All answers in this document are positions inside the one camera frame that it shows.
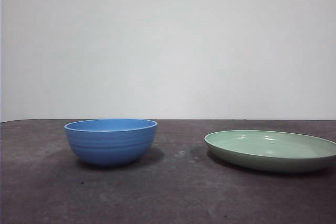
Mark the pale green plate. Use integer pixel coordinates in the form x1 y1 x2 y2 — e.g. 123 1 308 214
204 129 336 174

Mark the dark grey table mat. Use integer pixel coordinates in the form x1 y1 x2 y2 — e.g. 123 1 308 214
0 119 336 224

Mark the blue ribbed bowl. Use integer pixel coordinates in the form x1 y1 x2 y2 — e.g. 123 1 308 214
64 118 159 167

